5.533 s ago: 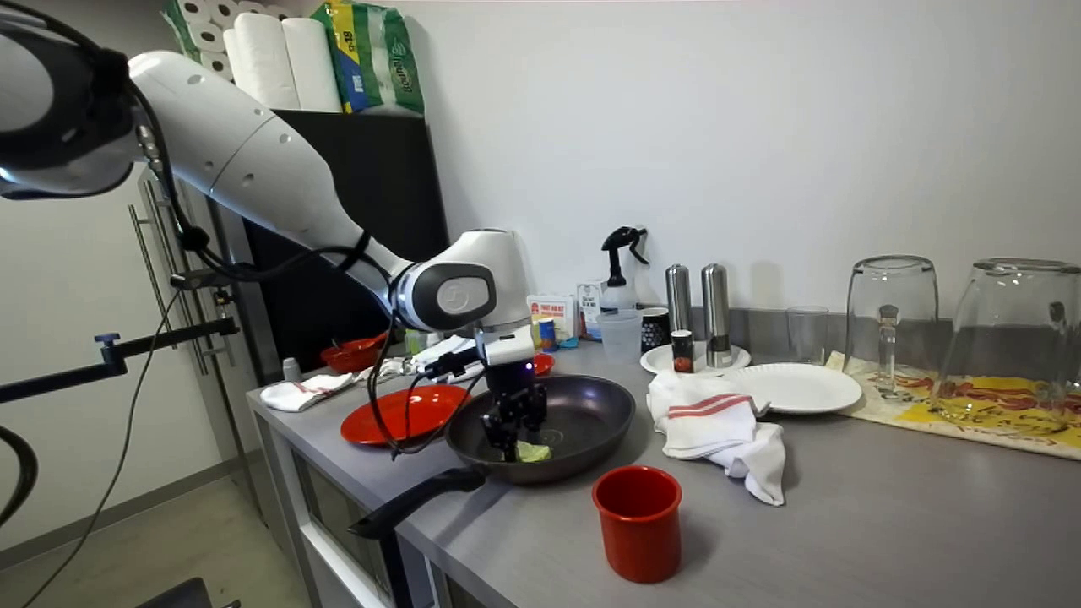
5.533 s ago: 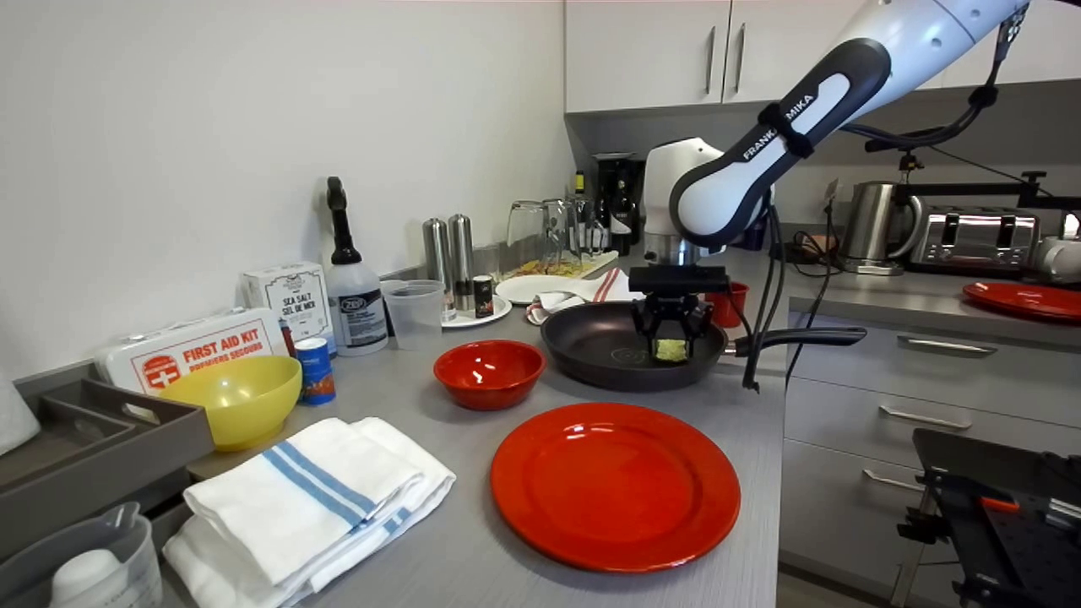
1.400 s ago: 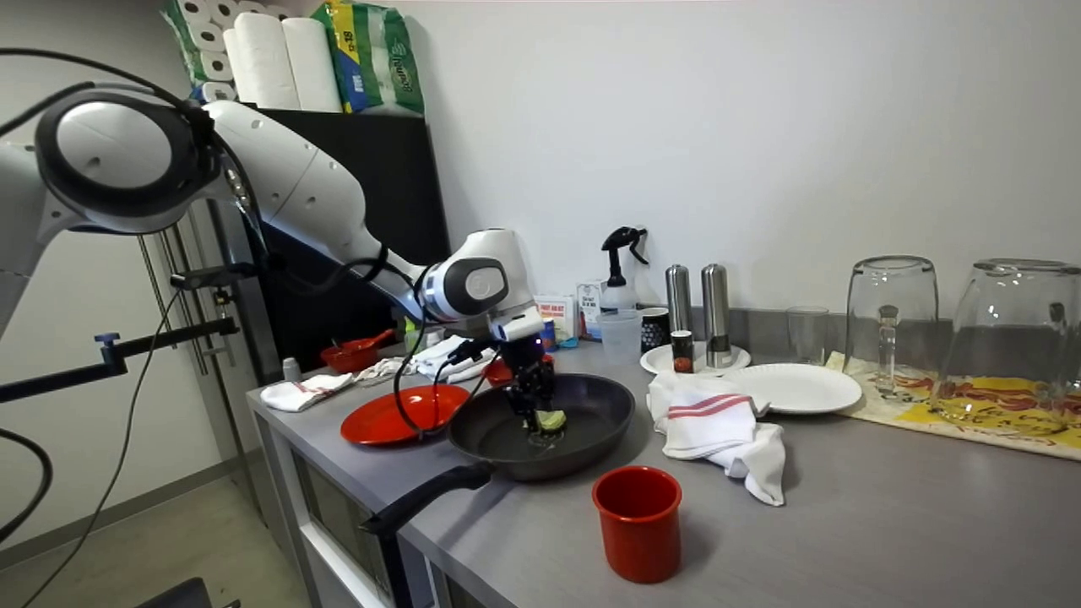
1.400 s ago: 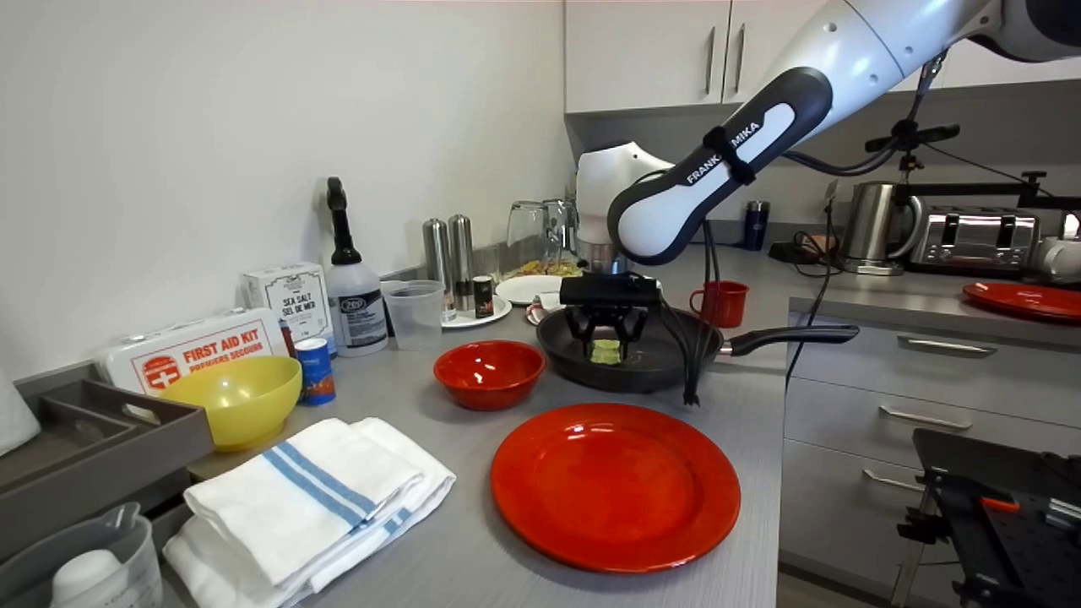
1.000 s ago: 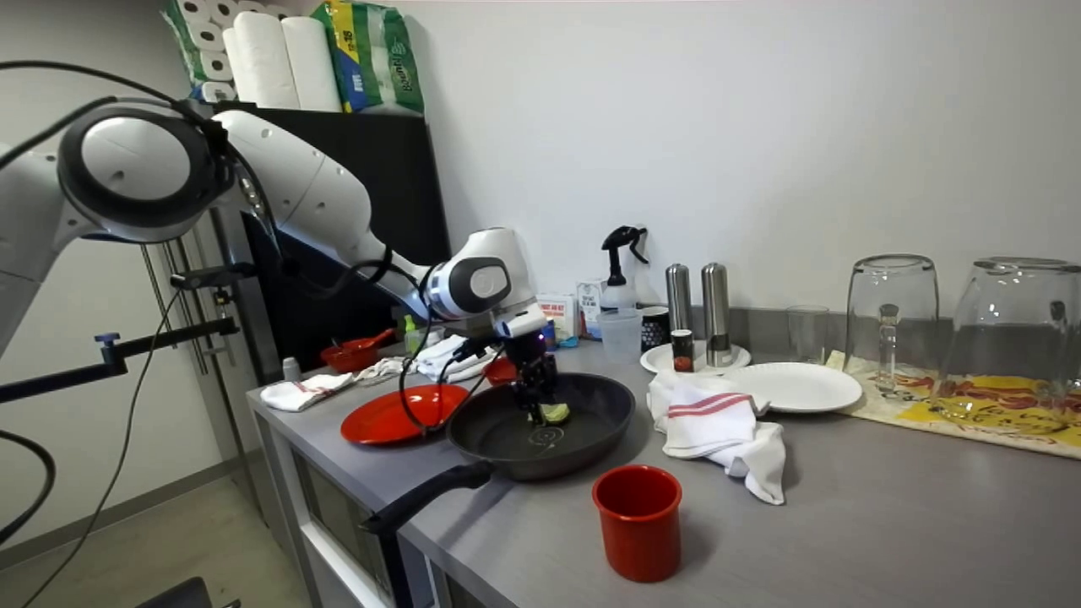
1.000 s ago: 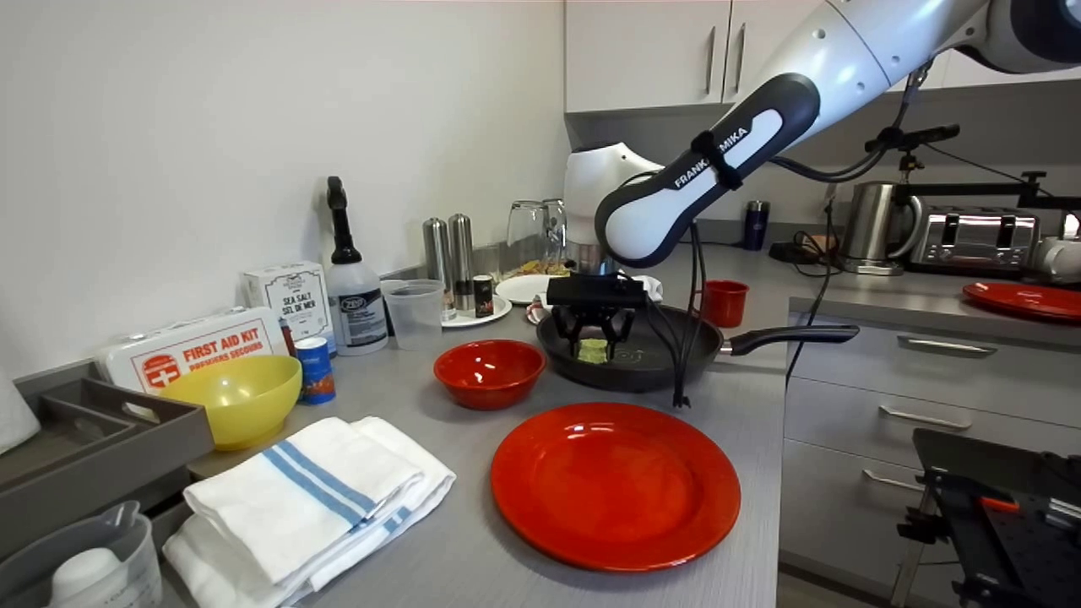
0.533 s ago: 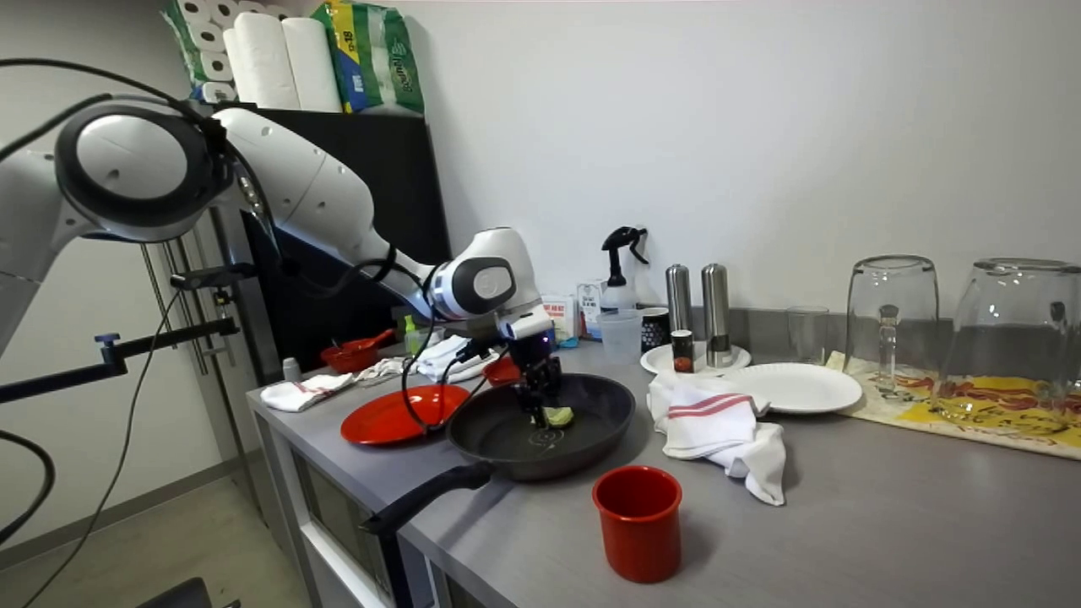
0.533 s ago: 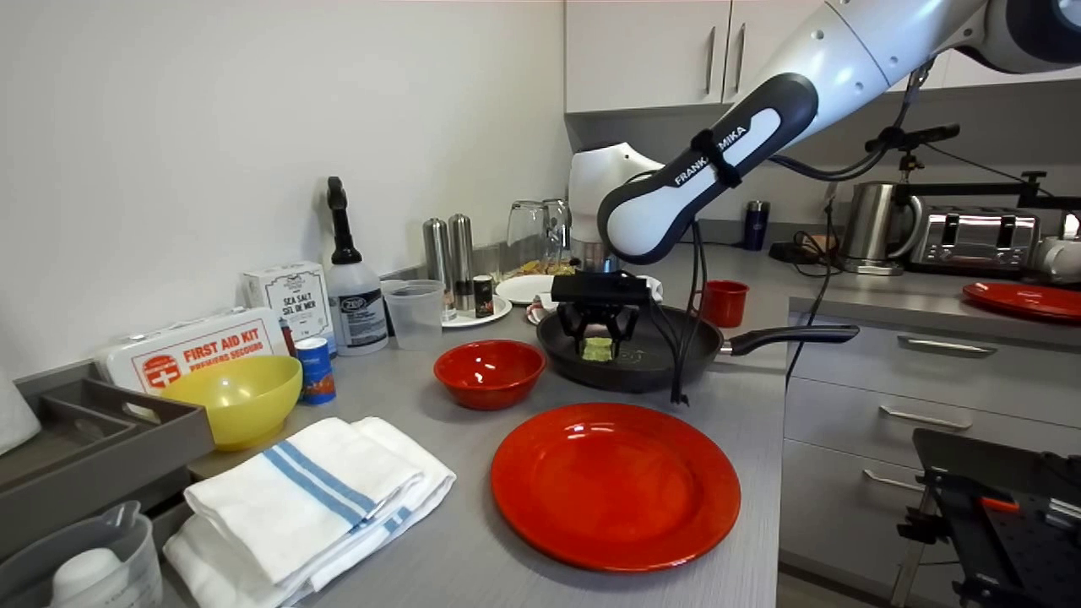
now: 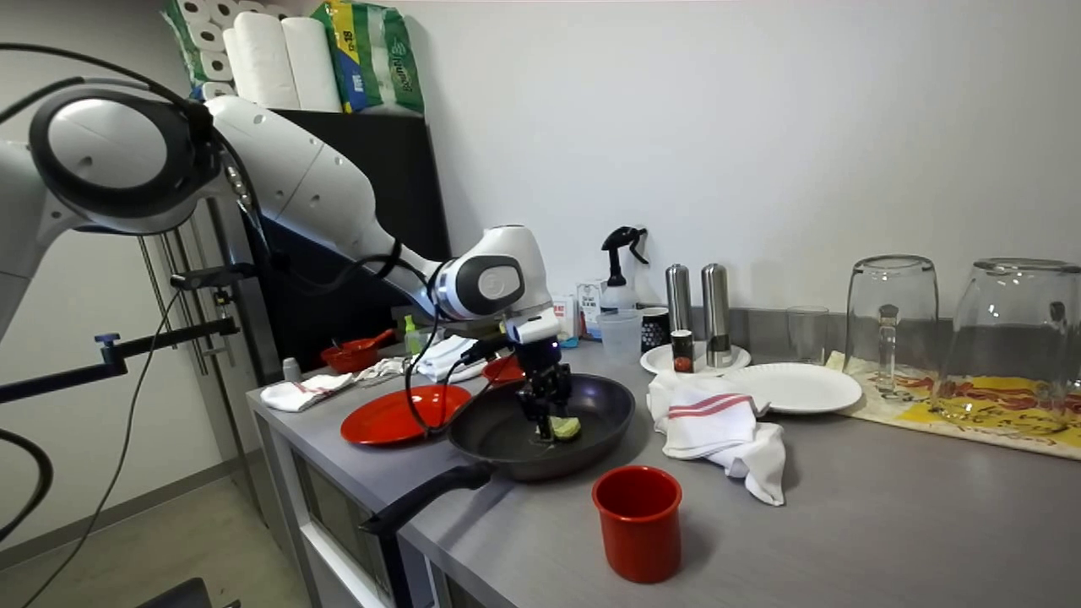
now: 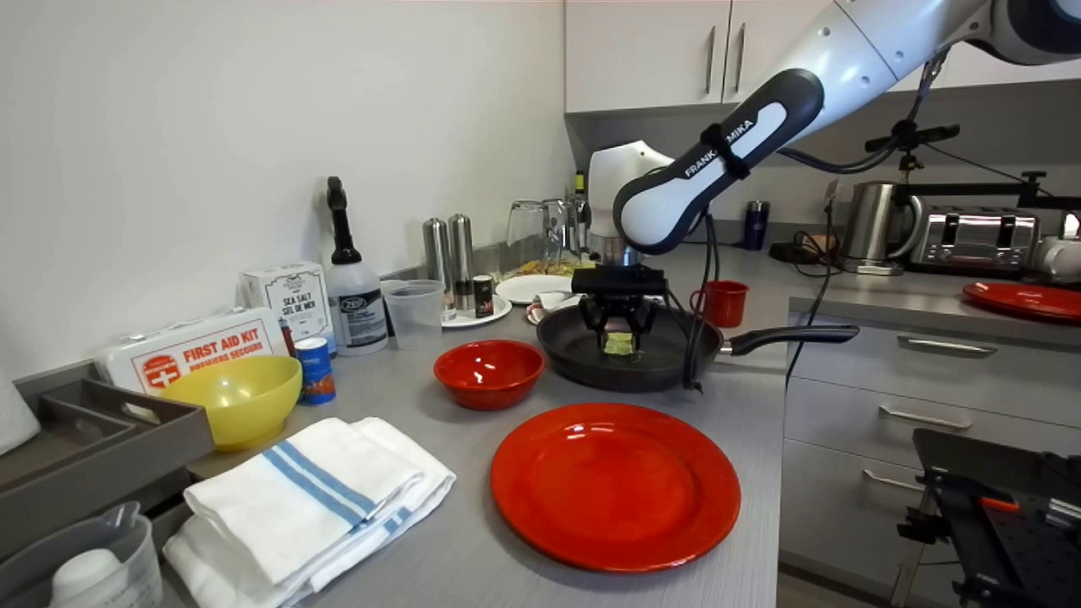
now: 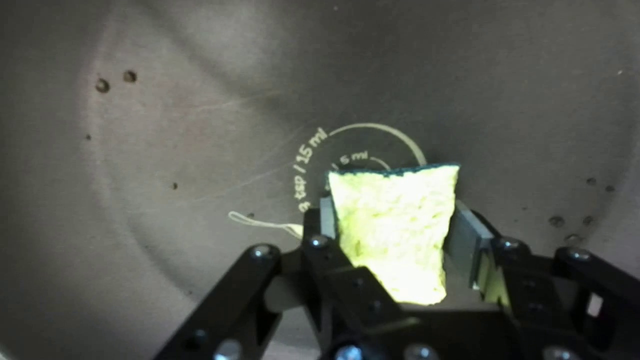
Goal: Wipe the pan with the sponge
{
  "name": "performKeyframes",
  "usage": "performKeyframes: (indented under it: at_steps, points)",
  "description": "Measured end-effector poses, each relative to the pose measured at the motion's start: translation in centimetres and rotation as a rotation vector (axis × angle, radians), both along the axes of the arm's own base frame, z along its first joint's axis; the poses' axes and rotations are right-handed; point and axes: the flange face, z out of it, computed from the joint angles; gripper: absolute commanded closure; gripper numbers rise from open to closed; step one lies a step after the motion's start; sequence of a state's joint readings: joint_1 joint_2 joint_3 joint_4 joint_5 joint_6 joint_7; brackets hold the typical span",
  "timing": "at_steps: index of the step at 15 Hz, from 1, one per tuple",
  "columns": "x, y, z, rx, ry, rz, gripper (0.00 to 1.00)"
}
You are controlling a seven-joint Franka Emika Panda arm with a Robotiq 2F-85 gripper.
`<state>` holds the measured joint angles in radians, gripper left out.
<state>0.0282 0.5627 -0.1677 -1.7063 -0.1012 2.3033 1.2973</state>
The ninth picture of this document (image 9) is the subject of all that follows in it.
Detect small white saucer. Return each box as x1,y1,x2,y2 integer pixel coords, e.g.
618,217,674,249
640,339,754,377

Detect black equipment stand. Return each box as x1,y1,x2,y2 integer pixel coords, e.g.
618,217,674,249
133,575,247,608

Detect clear plastic container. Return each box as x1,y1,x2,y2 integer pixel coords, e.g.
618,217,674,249
640,303,676,350

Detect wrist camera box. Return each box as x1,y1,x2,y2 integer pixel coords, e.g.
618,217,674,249
502,313,568,349

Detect large upturned glass jar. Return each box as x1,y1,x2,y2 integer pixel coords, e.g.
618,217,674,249
942,258,1081,416

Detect small white box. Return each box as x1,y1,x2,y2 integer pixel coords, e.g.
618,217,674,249
571,281,605,342

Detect white dinner plate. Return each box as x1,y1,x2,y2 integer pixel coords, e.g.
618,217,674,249
720,357,869,419

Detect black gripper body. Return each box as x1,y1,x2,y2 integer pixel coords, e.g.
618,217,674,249
517,342,580,403

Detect dark frying pan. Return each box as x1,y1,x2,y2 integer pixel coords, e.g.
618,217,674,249
361,370,640,546

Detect white towel red stripe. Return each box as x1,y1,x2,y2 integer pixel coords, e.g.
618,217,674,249
642,368,792,510

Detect white towel blue stripes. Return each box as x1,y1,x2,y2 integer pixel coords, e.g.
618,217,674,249
412,330,502,385

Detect yellow patterned mat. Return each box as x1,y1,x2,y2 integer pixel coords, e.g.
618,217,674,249
824,349,1081,461

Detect red dinner plate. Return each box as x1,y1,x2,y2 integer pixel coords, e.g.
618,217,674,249
337,383,472,449

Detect steel shaker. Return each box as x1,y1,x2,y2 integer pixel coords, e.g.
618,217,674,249
662,261,696,339
698,261,735,353

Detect patterned paper pack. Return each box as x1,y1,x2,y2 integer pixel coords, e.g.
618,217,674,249
160,0,241,93

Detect red cup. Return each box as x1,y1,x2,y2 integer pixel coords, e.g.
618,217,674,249
590,461,685,588

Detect crumpled white cloth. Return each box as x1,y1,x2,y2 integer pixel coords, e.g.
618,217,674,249
256,353,409,416

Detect yellow green sponge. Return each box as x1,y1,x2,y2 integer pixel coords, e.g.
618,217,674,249
547,412,589,445

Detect white first aid kit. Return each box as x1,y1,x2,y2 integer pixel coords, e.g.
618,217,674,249
551,293,580,342

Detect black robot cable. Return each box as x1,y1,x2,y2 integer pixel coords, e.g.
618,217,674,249
400,324,501,438

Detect black cabinet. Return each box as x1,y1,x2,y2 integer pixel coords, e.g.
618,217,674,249
241,107,453,375

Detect spray bottle black nozzle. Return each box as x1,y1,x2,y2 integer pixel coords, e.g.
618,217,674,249
597,222,653,344

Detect green package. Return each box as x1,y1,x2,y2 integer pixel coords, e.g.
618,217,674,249
313,0,429,116

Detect red bowl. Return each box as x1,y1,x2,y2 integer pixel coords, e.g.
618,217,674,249
483,353,526,389

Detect red plastic utensil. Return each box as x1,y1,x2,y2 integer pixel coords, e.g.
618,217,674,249
317,329,400,375

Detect paper towel rolls pack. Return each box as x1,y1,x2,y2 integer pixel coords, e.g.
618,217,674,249
220,11,341,111

